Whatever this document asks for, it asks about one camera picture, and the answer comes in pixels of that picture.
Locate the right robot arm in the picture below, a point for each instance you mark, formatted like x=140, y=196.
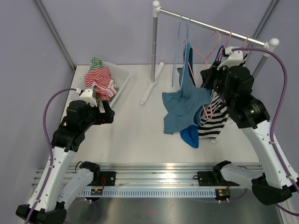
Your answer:
x=234, y=86

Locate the black white striped tank top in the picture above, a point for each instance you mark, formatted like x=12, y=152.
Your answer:
x=213, y=119

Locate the grey blue tank top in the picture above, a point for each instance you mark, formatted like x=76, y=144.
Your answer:
x=181, y=107

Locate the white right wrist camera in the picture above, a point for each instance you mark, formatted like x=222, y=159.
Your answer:
x=233, y=58

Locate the aluminium mounting rail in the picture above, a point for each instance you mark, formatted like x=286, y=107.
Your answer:
x=156, y=175

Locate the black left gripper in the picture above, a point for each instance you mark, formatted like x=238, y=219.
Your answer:
x=106, y=117

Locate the green white striped tank top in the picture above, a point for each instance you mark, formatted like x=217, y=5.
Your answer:
x=97, y=65

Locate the light blue wire hanger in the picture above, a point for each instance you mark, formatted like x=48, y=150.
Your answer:
x=176, y=52

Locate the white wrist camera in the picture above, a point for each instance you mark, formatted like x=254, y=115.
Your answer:
x=87, y=95
x=233, y=58

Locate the white plastic perforated basket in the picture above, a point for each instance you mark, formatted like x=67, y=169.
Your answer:
x=120, y=76

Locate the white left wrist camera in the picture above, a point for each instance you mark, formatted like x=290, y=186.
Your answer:
x=87, y=95

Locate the white slotted cable duct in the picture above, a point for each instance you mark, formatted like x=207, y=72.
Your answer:
x=149, y=193

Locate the red white striped tank top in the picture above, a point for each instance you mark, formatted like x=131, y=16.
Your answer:
x=101, y=80

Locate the metal clothes rack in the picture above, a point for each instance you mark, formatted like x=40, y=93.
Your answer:
x=243, y=17

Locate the metal corner frame post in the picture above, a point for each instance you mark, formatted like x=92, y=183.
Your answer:
x=50, y=24

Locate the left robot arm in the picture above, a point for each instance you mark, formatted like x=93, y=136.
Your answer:
x=51, y=199

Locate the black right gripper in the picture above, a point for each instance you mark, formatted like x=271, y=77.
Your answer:
x=209, y=74

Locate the bright blue tank top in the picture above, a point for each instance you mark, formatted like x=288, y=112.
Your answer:
x=190, y=134

